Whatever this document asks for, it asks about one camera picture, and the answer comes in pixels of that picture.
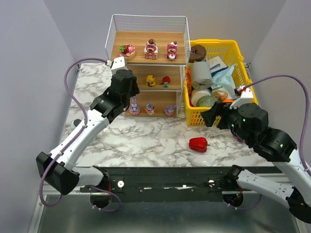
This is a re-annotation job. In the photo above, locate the yellow duck toy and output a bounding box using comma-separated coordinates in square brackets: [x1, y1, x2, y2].
[146, 75, 156, 87]

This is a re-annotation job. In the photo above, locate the purple bunny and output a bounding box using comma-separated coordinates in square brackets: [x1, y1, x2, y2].
[129, 97, 140, 116]

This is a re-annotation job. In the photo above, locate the pink strawberry cake toy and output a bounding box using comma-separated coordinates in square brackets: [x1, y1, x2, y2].
[119, 44, 136, 61]

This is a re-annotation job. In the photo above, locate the purple bunny donut toy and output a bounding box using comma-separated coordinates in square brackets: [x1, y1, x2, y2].
[145, 103, 155, 115]

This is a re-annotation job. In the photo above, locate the purple bunny figure toy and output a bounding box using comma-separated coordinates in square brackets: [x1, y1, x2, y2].
[164, 105, 176, 117]

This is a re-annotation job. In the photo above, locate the pink bear strawberry toy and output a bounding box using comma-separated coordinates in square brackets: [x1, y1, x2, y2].
[144, 39, 158, 60]

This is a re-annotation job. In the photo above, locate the red strawberry toy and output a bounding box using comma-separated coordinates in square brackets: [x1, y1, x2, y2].
[160, 76, 171, 88]

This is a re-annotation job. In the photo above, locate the pink bear cake toy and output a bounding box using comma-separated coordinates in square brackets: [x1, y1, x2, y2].
[166, 41, 178, 61]

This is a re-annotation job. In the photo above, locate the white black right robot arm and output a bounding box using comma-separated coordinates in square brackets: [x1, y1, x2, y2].
[201, 101, 311, 223]

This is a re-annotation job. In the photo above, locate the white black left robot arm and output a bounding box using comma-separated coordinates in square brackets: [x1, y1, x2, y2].
[36, 69, 139, 195]

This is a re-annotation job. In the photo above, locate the green melon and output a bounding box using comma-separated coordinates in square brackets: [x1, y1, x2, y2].
[196, 96, 217, 107]

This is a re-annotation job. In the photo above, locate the orange fruit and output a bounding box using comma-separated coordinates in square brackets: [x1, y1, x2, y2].
[223, 99, 234, 103]

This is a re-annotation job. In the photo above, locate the white cylinder container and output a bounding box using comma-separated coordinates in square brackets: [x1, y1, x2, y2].
[191, 89, 212, 107]

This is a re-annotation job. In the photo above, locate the red bell pepper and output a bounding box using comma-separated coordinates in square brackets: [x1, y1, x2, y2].
[189, 137, 208, 153]

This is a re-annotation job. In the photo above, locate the light blue snack bag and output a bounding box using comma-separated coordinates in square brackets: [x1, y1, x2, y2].
[211, 64, 236, 101]

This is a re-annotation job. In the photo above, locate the orange snack packet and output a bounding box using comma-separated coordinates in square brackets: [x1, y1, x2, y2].
[186, 67, 192, 94]

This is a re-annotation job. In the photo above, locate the grey paper roll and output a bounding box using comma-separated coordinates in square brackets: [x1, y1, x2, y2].
[190, 61, 212, 90]

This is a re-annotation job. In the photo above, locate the white blue box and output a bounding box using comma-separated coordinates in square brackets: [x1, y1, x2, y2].
[207, 56, 228, 76]

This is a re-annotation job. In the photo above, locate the white bottle grey cap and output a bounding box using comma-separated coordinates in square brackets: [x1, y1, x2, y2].
[70, 119, 81, 130]

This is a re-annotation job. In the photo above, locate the brown chocolate donut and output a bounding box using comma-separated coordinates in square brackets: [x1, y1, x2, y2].
[189, 45, 207, 63]

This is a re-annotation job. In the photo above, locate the yellow plastic basket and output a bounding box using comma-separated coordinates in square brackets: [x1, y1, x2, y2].
[184, 39, 252, 126]

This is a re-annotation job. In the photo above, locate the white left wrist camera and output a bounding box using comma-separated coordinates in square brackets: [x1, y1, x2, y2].
[106, 56, 128, 75]

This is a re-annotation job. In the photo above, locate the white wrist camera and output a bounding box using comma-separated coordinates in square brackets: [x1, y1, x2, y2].
[106, 56, 128, 75]
[229, 85, 253, 109]

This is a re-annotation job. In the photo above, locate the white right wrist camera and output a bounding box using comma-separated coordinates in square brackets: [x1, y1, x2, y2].
[229, 85, 253, 109]

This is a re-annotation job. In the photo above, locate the white wire wooden shelf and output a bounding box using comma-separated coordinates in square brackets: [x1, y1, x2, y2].
[105, 14, 190, 117]

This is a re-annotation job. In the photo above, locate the aluminium frame rail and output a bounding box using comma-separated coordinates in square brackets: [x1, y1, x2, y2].
[28, 174, 302, 233]

